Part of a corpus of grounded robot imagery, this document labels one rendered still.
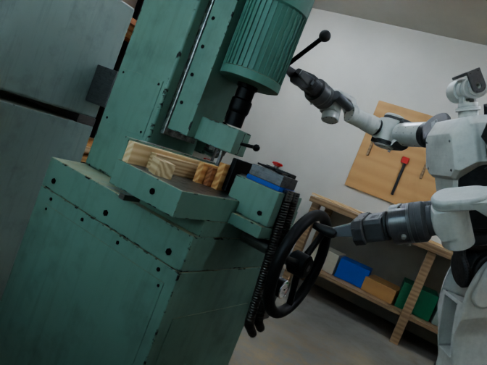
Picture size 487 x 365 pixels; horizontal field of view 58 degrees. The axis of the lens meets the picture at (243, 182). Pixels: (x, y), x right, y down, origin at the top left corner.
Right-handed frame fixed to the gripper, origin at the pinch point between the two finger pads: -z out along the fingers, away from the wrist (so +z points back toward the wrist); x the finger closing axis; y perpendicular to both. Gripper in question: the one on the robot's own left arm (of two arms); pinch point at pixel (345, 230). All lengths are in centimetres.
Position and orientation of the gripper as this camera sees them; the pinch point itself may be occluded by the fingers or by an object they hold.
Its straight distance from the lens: 106.4
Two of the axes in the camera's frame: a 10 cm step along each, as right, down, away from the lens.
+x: 4.6, -1.5, 8.7
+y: -2.2, -9.7, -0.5
